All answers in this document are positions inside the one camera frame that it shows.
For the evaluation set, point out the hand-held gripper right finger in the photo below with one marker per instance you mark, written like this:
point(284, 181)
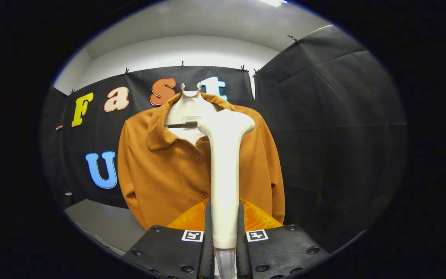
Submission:
point(281, 248)

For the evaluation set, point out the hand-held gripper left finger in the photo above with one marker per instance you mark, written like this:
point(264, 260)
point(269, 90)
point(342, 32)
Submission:
point(168, 248)

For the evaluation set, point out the orange button shirt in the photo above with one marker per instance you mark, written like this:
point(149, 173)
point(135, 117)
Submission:
point(161, 174)

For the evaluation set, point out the white garment steamer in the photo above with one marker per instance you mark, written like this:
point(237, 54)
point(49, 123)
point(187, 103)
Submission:
point(225, 174)

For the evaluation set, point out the white garment hanger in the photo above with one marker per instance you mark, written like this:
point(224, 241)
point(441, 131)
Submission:
point(186, 106)

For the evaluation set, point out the grey cabinet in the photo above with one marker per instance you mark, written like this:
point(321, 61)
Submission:
point(107, 221)

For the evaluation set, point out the black backdrop cloth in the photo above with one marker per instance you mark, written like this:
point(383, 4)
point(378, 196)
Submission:
point(99, 131)
point(343, 135)
point(56, 155)

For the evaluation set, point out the row of black clips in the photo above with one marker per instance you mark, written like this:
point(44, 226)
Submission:
point(182, 64)

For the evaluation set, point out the long ceiling light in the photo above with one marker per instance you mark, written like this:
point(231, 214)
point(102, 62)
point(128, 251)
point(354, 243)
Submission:
point(273, 2)

